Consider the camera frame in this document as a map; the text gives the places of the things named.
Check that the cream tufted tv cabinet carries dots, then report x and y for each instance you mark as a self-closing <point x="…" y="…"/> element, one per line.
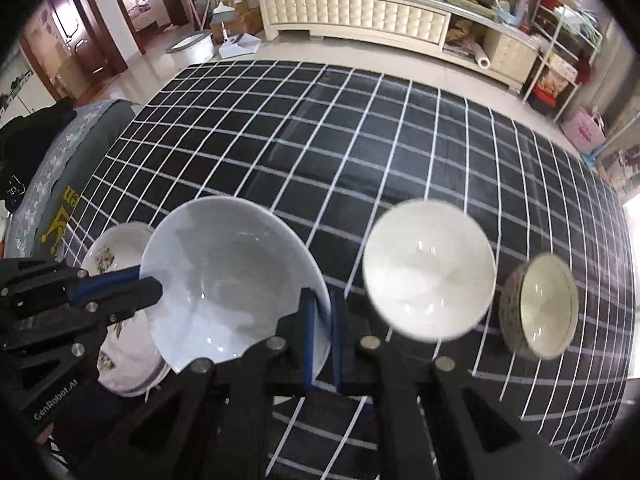
<point x="431" y="27"/>

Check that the floral patterned green bowl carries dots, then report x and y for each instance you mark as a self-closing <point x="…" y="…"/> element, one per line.
<point x="538" y="308"/>

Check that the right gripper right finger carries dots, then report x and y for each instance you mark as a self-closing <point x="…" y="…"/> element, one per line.
<point x="408" y="401"/>

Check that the white bowl red emblem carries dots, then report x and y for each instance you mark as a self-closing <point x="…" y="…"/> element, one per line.
<point x="230" y="269"/>

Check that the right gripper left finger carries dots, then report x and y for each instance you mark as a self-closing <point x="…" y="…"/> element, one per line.
<point x="280" y="365"/>

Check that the black white grid tablecloth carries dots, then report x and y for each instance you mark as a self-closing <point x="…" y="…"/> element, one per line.
<point x="328" y="149"/>

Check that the pink bag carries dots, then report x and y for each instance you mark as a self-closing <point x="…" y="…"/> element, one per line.
<point x="585" y="130"/>

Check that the white metal shelf rack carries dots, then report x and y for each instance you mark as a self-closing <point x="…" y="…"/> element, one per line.
<point x="569" y="39"/>

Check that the white round tub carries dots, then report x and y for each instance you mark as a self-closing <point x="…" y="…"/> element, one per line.
<point x="197" y="47"/>

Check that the white paper roll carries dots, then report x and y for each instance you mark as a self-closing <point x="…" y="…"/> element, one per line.
<point x="479" y="55"/>

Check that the grey sofa cover with crown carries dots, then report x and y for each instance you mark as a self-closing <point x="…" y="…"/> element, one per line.
<point x="47" y="159"/>

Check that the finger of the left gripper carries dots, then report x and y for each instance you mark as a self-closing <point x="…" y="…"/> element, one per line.
<point x="105" y="308"/>
<point x="27" y="282"/>

